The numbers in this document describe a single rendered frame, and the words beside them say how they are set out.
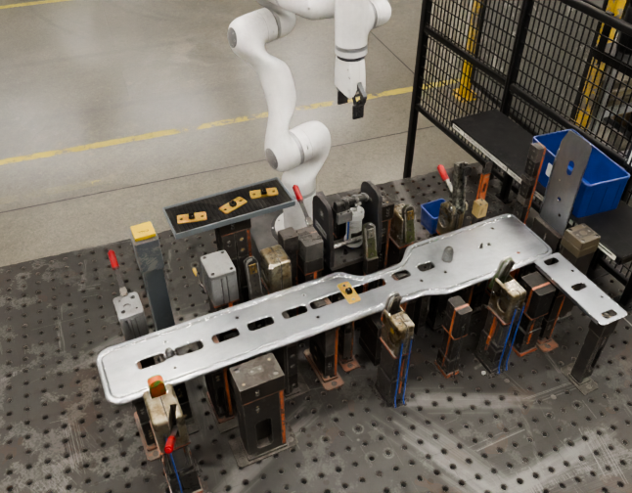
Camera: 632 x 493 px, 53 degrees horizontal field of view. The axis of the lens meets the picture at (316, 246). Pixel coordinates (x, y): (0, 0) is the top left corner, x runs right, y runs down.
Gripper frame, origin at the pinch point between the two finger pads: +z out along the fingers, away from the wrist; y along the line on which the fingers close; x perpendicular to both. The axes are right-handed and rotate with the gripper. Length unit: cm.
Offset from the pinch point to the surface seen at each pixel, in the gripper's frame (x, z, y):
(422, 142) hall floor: 143, 144, -170
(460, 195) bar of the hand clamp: 35, 35, 9
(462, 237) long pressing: 32, 46, 17
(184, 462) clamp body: -69, 60, 47
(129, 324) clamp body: -72, 41, 13
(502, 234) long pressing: 45, 46, 21
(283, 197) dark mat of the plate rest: -18.9, 28.5, -6.2
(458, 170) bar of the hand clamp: 33.3, 25.4, 8.6
